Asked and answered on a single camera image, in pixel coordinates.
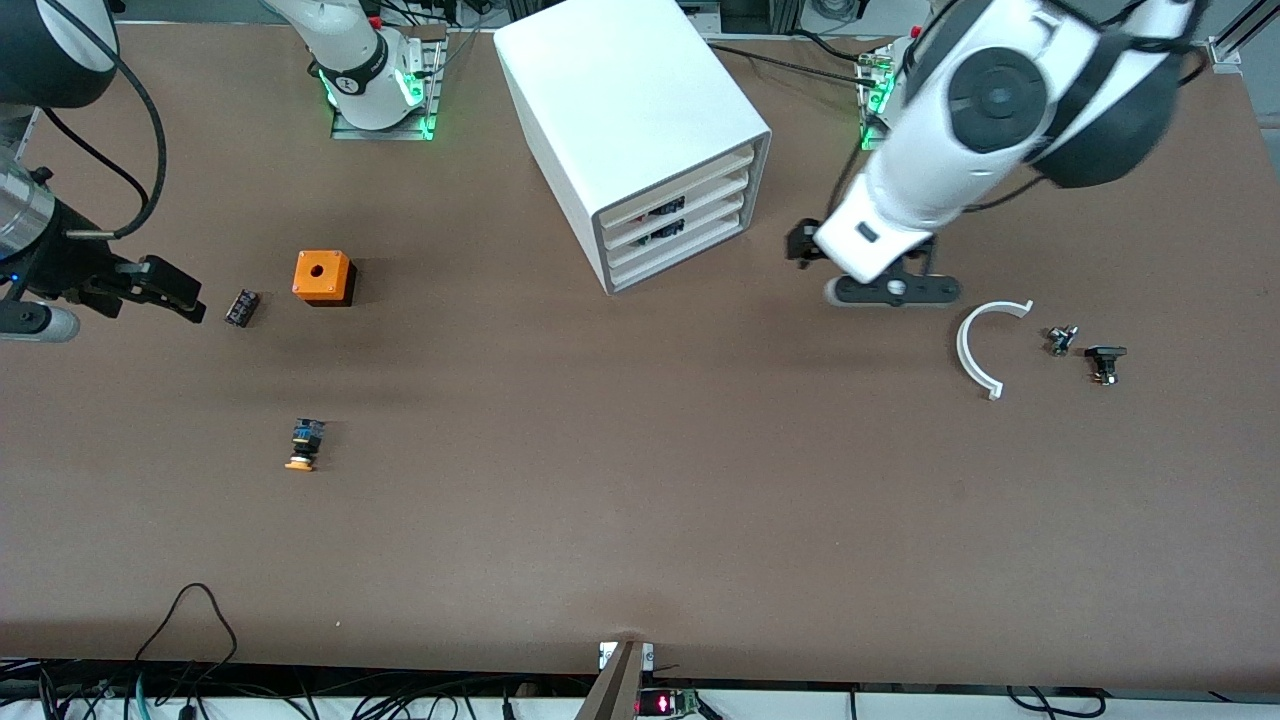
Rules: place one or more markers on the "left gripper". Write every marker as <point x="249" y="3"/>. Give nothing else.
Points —
<point x="801" y="242"/>

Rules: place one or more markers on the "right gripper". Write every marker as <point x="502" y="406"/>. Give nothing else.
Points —
<point x="68" y="262"/>

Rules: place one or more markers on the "orange push button switch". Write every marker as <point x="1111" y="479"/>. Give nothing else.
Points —
<point x="303" y="445"/>

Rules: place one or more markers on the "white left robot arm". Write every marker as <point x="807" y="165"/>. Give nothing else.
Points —
<point x="990" y="100"/>

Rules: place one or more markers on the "small black rectangular component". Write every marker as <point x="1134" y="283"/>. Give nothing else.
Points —
<point x="242" y="308"/>

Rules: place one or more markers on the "small dark electronic part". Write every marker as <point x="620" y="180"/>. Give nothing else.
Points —
<point x="668" y="208"/>
<point x="665" y="232"/>

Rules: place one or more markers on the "orange box with hole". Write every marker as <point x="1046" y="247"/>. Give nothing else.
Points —
<point x="320" y="272"/>

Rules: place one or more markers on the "white curved plastic arc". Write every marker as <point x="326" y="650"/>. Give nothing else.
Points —
<point x="960" y="350"/>

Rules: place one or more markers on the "small grey metal component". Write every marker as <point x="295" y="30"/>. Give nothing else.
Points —
<point x="1061" y="340"/>

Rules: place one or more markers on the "small black brass component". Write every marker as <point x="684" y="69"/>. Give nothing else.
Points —
<point x="1105" y="358"/>

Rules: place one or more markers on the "small red LED device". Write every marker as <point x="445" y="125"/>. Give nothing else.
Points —
<point x="665" y="703"/>

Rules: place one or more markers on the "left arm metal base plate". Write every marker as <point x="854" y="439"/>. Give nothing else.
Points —
<point x="868" y="115"/>

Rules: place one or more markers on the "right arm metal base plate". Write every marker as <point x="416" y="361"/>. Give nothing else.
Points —
<point x="345" y="128"/>

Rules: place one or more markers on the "aluminium frame corner bracket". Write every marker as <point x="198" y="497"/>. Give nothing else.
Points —
<point x="1222" y="52"/>

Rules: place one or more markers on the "grey camera mounting post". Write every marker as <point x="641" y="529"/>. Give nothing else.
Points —
<point x="615" y="690"/>

